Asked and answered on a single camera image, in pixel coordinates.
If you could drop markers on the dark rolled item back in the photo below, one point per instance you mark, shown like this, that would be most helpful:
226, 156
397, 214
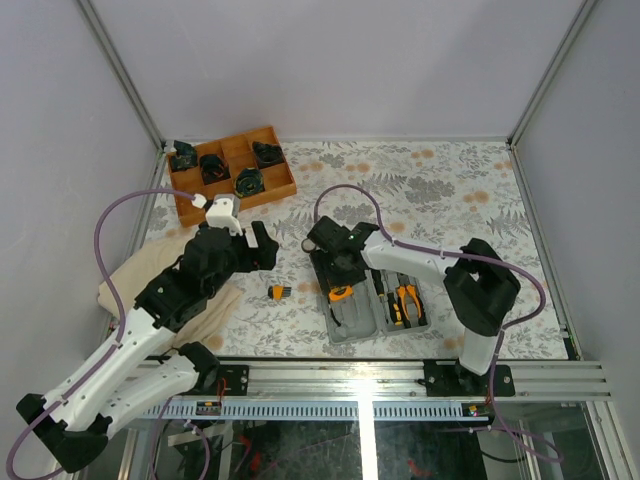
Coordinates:
267, 154

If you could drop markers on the grey plastic tool case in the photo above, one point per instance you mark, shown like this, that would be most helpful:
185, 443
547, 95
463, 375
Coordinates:
369, 318

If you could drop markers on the wooden compartment tray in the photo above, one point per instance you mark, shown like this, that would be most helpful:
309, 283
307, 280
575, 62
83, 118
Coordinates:
236, 151

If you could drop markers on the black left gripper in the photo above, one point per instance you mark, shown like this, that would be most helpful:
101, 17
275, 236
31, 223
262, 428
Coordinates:
262, 258

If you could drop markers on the dark rolled item far left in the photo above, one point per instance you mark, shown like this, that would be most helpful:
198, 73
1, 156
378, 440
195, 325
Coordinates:
184, 158

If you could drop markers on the orange tape measure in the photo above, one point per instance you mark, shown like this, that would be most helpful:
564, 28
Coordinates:
340, 304

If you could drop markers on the orange black pliers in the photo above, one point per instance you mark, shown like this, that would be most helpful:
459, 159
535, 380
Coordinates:
411, 307

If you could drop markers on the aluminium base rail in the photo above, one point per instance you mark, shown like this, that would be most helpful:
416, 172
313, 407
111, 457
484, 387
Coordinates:
397, 390

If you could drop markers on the long yellow black screwdriver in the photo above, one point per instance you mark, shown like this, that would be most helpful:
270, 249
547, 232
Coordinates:
378, 283

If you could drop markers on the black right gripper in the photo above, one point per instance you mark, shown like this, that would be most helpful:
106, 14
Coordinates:
327, 278

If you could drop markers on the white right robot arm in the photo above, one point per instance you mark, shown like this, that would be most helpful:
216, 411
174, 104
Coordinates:
481, 292

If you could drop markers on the dark rolled item centre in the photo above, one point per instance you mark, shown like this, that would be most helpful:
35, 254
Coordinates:
249, 183

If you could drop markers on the dark rolled item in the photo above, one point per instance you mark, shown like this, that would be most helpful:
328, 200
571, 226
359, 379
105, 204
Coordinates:
184, 158
249, 183
213, 168
267, 154

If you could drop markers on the short yellow black screwdriver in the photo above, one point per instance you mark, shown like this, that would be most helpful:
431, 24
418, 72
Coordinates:
396, 315

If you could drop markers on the black tape roll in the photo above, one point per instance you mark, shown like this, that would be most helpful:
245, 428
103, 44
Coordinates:
308, 245

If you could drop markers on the orange hex key set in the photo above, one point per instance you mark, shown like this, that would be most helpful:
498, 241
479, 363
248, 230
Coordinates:
278, 292

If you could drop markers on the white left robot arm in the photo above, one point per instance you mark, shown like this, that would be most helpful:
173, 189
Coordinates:
76, 420

